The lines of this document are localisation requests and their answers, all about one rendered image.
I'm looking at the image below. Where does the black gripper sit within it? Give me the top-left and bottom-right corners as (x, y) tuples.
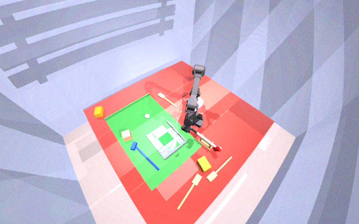
(181, 113), (203, 133)

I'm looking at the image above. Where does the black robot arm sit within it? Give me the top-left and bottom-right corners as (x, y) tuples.
(184, 64), (206, 128)

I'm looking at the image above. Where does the green rectangular mat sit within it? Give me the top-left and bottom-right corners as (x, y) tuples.
(106, 95), (202, 190)

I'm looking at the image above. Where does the red putter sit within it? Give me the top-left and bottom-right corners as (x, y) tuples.
(190, 127), (221, 152)

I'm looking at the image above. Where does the blue putter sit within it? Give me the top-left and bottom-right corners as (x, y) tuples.
(130, 142), (159, 170)

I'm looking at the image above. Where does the mustard yellow cube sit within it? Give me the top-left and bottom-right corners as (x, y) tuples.
(196, 156), (211, 172)
(94, 106), (103, 118)

